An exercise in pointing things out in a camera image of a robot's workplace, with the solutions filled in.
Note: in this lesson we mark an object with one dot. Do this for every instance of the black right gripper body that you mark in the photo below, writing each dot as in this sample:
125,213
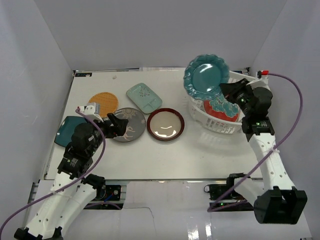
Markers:
242,99

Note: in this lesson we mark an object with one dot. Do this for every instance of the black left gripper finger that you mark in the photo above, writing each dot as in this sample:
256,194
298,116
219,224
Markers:
114,121
122,130

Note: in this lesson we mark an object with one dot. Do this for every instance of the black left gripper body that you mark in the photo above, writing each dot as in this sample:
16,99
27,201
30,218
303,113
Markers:
110,127

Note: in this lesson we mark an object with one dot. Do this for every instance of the grey reindeer plate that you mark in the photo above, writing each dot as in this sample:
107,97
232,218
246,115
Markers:
136,124

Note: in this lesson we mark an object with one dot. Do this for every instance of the red and teal floral plate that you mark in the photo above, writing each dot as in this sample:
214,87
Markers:
222,109

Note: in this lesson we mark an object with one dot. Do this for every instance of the teal scalloped round plate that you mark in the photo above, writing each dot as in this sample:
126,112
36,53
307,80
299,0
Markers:
203,76

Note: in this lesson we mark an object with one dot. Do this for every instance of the red rimmed beige bowl plate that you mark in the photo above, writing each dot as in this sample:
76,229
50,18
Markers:
165,124

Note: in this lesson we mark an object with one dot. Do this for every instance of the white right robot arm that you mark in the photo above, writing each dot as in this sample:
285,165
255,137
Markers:
279,201

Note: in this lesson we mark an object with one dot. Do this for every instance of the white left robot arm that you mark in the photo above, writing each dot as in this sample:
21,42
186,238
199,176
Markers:
74,185

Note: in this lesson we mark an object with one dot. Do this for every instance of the white plastic basket bin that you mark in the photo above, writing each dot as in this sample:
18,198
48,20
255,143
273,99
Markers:
197,111

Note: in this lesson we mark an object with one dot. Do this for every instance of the orange woven round plate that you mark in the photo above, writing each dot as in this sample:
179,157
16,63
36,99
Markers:
107,101

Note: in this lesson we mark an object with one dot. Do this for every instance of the dark teal square plate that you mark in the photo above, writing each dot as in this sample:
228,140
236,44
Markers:
66,130

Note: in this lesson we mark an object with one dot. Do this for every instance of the light teal rectangular plate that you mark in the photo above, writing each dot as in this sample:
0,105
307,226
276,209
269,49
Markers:
144,98

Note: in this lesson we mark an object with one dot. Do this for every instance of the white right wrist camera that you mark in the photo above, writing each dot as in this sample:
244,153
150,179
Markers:
261,79

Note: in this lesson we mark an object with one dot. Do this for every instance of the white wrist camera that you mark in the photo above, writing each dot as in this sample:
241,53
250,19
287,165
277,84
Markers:
261,79
91,110

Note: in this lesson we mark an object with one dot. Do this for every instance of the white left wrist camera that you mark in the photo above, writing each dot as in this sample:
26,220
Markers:
91,110

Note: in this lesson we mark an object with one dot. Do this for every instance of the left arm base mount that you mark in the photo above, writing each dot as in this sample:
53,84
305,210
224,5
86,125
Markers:
107,198

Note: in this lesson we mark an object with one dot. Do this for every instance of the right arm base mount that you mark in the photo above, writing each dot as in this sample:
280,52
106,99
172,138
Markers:
233,202

